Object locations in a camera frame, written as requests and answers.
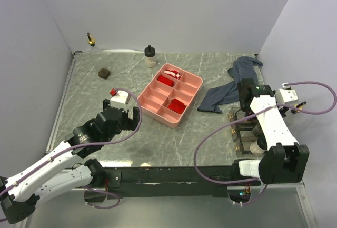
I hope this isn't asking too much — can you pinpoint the oil bottle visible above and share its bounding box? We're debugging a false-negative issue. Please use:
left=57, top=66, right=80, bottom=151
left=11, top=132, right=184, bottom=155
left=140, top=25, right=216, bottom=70
left=291, top=101, right=307, bottom=114
left=87, top=32, right=111, bottom=80

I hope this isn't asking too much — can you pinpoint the salt jar black lid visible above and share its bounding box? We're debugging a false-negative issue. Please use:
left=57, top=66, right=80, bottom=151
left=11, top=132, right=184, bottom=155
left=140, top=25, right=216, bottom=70
left=250, top=135, right=267, bottom=154
left=144, top=44, right=156, bottom=68

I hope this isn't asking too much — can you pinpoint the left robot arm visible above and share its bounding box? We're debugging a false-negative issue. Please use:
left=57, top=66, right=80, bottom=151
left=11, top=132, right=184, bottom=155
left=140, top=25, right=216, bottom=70
left=1, top=100, right=142, bottom=224

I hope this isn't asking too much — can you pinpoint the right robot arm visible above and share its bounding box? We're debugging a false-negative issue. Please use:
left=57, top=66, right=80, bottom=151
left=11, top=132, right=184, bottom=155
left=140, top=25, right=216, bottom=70
left=230, top=78, right=309, bottom=185

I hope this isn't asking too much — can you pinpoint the pink divided tray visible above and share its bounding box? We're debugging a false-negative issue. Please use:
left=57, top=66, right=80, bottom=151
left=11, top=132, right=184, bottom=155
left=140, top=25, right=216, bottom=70
left=138, top=63, right=203, bottom=128

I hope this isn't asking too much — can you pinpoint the red knitted cloth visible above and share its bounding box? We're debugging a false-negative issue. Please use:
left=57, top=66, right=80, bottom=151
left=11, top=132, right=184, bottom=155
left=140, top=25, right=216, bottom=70
left=167, top=99, right=186, bottom=114

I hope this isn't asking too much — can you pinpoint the red folded cloth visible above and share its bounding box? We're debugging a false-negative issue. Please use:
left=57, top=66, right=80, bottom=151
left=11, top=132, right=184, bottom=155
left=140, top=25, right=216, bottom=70
left=157, top=75, right=174, bottom=87

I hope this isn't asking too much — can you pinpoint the red white striped cloth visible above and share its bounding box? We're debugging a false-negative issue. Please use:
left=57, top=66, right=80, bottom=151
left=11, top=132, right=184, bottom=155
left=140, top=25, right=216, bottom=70
left=163, top=70, right=182, bottom=80

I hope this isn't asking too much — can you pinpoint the clear acrylic organizer rack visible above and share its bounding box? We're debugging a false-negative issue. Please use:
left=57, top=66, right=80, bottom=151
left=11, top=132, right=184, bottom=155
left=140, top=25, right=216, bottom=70
left=231, top=117, right=266, bottom=159

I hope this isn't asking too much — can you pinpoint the blue grey towel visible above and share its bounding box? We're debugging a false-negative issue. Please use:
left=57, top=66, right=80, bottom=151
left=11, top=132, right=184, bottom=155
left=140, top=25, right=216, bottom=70
left=197, top=56, right=263, bottom=114

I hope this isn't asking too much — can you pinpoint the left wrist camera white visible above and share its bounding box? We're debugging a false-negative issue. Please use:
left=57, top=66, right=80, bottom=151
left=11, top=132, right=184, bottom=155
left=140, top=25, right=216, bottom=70
left=110, top=89, right=131, bottom=111

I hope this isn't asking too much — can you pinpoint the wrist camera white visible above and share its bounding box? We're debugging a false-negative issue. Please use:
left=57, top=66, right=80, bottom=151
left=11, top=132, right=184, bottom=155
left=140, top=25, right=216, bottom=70
left=275, top=83, right=299, bottom=104
left=110, top=89, right=131, bottom=111

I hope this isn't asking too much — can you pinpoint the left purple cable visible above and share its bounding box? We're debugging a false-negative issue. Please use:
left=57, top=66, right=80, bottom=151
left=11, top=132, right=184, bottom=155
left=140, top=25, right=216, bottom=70
left=0, top=88, right=143, bottom=220

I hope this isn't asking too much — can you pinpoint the purple cable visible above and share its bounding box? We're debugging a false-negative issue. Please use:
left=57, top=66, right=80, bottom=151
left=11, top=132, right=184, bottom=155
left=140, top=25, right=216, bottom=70
left=193, top=81, right=337, bottom=205
left=0, top=88, right=143, bottom=220

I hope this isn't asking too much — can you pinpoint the black table front rail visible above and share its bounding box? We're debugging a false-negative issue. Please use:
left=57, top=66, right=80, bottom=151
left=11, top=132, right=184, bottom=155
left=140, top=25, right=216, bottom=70
left=91, top=165, right=247, bottom=198

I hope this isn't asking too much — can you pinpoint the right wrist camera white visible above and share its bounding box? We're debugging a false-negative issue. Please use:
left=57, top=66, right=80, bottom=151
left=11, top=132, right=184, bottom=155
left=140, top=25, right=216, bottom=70
left=275, top=83, right=299, bottom=104

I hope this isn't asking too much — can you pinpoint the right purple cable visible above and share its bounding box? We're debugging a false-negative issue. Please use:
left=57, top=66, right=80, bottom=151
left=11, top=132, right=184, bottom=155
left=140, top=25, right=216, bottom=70
left=193, top=81, right=337, bottom=205

